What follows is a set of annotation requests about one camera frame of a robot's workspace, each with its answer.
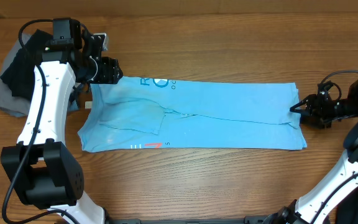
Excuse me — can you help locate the light blue printed t-shirt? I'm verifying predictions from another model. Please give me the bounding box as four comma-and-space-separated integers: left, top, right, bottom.
78, 77, 307, 152

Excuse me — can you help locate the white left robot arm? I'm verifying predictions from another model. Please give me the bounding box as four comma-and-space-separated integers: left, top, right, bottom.
0, 18, 123, 224

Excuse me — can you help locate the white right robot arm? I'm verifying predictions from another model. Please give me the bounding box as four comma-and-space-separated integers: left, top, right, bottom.
264, 77, 358, 223

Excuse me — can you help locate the black folded garment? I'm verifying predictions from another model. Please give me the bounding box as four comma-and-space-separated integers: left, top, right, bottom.
0, 29, 53, 101

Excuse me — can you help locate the grey folded garment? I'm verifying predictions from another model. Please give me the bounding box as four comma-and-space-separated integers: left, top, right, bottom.
0, 32, 80, 118

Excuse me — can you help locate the black table edge rail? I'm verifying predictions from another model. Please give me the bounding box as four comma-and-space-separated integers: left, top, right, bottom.
105, 216, 267, 224

